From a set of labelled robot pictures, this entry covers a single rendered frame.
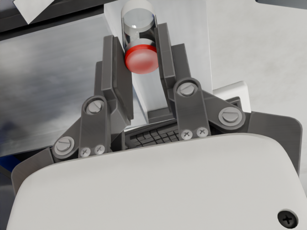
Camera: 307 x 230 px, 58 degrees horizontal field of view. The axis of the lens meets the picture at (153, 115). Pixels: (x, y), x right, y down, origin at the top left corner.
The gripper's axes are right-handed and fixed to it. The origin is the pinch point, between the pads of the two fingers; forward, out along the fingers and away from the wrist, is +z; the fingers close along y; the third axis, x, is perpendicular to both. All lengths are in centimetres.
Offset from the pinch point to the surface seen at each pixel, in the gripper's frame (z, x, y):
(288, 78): 112, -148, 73
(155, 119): 22.2, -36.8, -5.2
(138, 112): 23.9, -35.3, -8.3
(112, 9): 25.2, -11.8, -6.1
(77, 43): 24.5, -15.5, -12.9
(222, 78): 110, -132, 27
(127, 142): 29, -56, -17
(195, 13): 25.6, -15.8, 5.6
